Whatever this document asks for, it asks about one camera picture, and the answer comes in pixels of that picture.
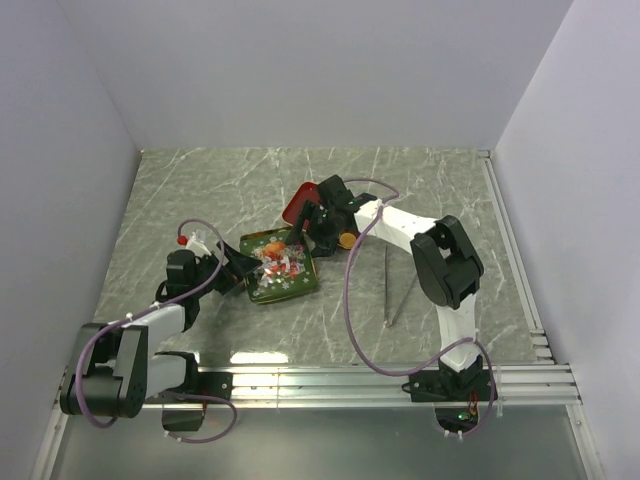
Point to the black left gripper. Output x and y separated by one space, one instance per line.
238 263

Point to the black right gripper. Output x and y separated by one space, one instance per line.
326 246

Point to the gold tin lid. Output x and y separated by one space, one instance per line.
286 271

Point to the red rectangular tray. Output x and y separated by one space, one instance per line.
308 191

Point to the silver metal tongs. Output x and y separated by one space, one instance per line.
399 280

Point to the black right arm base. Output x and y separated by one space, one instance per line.
456 396

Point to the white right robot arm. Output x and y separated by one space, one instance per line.
447 265

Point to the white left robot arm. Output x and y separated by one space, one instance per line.
115 367

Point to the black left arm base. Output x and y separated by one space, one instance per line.
193 399

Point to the orange pumpkin cookie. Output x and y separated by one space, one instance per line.
347 240

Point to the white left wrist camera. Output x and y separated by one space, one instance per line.
195 243

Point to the aluminium mounting rail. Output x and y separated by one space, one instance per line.
352 386

